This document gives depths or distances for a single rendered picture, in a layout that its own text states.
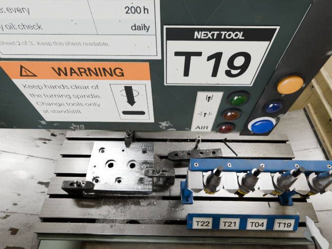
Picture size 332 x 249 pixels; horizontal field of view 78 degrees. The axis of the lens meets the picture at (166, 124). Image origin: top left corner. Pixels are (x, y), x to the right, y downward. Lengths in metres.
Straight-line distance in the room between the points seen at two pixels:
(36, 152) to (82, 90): 1.28
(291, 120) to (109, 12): 1.38
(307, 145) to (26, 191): 1.60
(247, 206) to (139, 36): 0.93
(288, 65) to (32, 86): 0.28
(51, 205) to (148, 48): 0.97
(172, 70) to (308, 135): 1.27
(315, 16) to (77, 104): 0.26
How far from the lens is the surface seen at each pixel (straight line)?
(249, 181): 0.68
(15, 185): 1.47
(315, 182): 0.80
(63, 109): 0.31
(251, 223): 0.99
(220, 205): 1.01
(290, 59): 0.24
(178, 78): 0.23
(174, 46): 0.20
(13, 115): 0.36
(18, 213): 1.43
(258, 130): 0.32
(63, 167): 1.16
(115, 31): 0.20
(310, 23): 0.22
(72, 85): 0.26
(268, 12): 0.21
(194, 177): 0.69
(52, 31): 0.22
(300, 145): 1.41
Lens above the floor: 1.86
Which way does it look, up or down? 56 degrees down
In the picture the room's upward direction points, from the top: straight up
